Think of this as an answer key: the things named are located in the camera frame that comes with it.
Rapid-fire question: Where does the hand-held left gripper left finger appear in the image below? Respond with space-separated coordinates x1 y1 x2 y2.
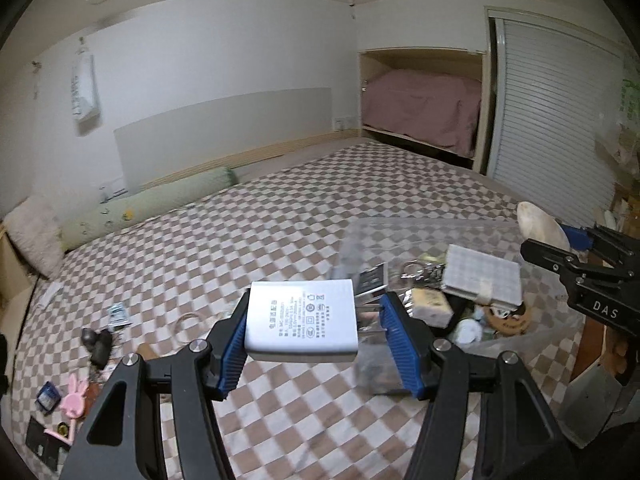
60 290 252 480

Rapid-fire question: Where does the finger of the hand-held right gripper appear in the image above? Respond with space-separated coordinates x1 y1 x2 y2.
520 240 586 273
560 222 640 266

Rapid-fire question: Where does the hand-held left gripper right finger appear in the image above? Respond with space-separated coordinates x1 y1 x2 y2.
380 292 581 480

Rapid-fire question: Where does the beige oval object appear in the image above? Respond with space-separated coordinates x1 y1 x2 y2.
516 201 571 251

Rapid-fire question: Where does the white charger adapter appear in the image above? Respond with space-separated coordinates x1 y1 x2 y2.
244 280 383 363

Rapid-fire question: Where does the dark blue playing card box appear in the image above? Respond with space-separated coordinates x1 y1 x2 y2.
357 263 390 297

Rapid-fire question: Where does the clear plastic container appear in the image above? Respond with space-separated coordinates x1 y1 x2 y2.
330 217 576 396

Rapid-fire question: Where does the person's right hand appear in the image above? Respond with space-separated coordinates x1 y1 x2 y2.
604 332 632 386

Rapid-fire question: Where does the tissue pack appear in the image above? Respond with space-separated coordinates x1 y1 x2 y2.
410 287 455 328

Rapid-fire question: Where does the clear tape roll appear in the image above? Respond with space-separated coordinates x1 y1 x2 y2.
172 312 203 336

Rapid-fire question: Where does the small white round object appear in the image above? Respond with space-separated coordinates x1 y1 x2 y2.
452 317 486 346

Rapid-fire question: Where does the grey checked notebook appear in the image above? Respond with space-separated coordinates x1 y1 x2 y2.
441 244 523 307

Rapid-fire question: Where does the round cork panda coaster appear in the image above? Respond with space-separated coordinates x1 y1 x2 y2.
482 302 533 336

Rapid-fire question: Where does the metal keyring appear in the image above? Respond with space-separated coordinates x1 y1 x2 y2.
400 257 446 281

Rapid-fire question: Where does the checked bed sheet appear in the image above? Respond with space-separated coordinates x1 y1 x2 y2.
0 140 591 480

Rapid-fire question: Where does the white shutter door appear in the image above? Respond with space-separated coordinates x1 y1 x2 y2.
487 7 633 226

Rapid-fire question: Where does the black car key bunch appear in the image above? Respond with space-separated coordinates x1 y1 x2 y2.
82 327 113 368

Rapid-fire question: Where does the pink rabbit toy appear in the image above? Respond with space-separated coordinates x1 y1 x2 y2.
44 374 90 441

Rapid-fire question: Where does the green bolster pillow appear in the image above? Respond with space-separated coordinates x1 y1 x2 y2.
60 167 240 251

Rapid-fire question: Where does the small white box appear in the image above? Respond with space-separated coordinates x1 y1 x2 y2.
37 282 63 311

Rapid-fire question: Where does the small blue case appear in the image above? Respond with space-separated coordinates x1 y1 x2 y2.
36 382 61 411

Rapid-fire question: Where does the pink blanket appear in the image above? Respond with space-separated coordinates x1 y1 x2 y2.
361 70 483 158

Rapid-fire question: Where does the black flat item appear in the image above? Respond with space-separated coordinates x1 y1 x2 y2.
26 416 71 471

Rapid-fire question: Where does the white fluffy pillow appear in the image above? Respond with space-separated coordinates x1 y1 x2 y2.
4 195 66 278

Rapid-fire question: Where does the white hanging wall bag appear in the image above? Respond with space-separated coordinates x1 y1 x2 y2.
70 37 98 123

